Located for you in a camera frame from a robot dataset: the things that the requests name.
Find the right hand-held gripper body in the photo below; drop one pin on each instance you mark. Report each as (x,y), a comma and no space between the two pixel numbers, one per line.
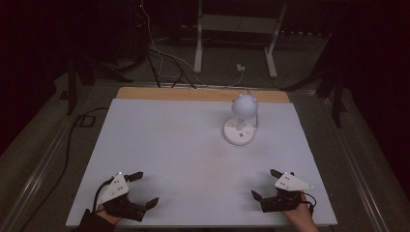
(291,184)

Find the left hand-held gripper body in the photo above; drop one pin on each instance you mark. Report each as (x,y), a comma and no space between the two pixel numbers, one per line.
(117,188)

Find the white round-headed desk lamp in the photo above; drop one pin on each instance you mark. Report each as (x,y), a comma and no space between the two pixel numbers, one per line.
(240,129)

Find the person's left hand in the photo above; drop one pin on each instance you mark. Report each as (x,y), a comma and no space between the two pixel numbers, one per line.
(108,216)

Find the person's right hand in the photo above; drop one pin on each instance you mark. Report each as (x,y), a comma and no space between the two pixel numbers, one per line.
(303,217)

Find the white table cover sheet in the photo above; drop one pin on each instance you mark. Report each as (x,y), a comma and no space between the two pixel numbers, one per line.
(180,154)

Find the black floor box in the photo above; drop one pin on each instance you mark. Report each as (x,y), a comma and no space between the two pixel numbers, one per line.
(87,121)

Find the black tripod stand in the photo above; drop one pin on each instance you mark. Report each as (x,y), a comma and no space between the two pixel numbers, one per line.
(336,96)
(72,87)

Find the white power adapter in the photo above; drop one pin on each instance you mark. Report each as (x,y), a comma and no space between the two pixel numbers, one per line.
(240,67)

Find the metal frame rail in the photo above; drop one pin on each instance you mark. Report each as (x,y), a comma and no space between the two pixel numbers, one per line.
(35,180)
(357,167)

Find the grey metal stand frame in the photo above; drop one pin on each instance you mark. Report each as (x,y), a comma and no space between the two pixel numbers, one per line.
(237,24)

